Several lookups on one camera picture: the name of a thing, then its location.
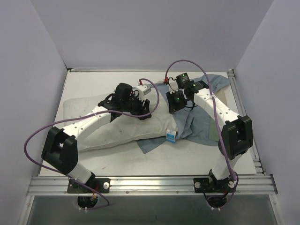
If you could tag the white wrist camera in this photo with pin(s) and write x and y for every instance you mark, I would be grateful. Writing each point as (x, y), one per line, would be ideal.
(172, 84)
(142, 89)

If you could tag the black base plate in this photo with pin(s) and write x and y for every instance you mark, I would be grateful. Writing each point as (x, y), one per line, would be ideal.
(210, 184)
(102, 185)

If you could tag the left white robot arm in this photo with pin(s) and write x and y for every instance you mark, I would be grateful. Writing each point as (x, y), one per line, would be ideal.
(61, 145)

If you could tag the white pillow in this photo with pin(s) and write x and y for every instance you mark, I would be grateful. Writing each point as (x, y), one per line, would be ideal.
(123, 129)

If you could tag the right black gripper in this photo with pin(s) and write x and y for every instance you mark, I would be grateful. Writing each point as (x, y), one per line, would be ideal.
(175, 103)

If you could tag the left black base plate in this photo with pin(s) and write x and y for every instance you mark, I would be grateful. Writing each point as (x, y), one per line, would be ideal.
(102, 185)

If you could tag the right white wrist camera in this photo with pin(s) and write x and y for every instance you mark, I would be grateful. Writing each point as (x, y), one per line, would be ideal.
(172, 84)

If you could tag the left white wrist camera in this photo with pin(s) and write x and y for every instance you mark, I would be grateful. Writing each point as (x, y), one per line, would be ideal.
(142, 89)

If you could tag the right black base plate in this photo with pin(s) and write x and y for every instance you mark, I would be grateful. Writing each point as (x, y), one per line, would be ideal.
(210, 184)

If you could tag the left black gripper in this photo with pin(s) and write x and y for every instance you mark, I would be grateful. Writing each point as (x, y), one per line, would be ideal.
(139, 107)

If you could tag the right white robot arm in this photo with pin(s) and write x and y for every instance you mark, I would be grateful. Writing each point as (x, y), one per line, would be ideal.
(235, 132)

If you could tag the aluminium front rail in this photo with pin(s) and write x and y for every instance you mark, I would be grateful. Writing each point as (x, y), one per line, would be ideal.
(127, 186)

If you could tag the aluminium back rail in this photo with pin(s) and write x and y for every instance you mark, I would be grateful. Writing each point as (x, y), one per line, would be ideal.
(83, 69)

